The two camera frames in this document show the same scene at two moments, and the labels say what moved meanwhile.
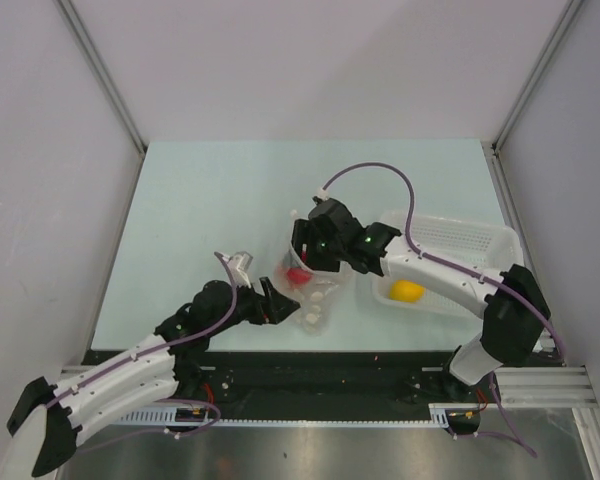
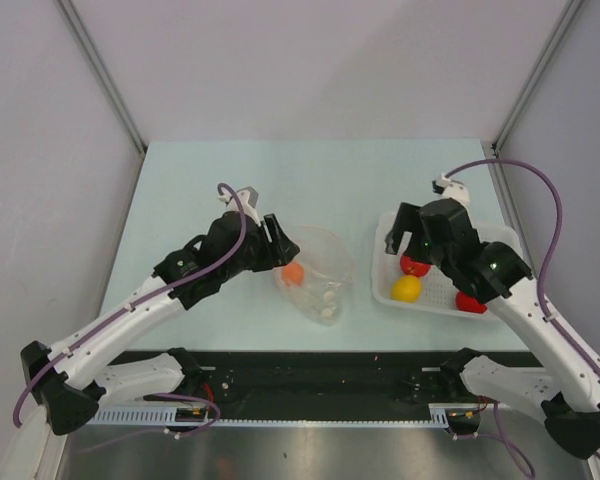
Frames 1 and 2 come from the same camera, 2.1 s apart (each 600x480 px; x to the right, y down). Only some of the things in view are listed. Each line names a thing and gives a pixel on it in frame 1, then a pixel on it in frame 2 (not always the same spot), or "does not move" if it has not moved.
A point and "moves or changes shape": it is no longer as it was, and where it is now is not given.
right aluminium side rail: (508, 202) does not move
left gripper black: (259, 304) -> (279, 252)
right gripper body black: (320, 255) -> (408, 218)
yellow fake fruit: (406, 291) does not move
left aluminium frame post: (71, 15) does not move
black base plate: (322, 385) does not move
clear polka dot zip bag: (315, 293) moves or changes shape
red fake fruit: (298, 275) moves or changes shape
